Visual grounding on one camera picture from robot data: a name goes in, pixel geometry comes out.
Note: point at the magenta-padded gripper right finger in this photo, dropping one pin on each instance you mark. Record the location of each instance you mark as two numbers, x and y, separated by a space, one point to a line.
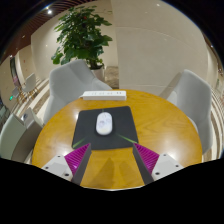
163 165

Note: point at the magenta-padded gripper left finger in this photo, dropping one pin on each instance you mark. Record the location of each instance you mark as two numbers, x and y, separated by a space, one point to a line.
60 165

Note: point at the white cartoon-print computer mouse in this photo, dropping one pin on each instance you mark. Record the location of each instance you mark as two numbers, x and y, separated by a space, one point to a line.
104 123

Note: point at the black mouse pad green streaks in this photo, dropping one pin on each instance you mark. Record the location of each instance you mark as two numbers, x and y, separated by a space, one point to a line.
123 126

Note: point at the grey-green chair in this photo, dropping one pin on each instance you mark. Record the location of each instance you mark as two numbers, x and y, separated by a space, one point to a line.
15 140

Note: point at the grey shell chair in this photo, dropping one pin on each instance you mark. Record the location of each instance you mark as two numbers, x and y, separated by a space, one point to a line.
193 100
66 86

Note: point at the white power strip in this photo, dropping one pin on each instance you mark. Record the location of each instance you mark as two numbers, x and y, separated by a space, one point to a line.
105 95

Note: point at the distant white chairs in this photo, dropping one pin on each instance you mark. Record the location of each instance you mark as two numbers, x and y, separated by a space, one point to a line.
30 83

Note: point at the green potted plant white pot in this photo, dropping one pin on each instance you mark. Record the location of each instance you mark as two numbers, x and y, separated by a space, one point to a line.
81 36

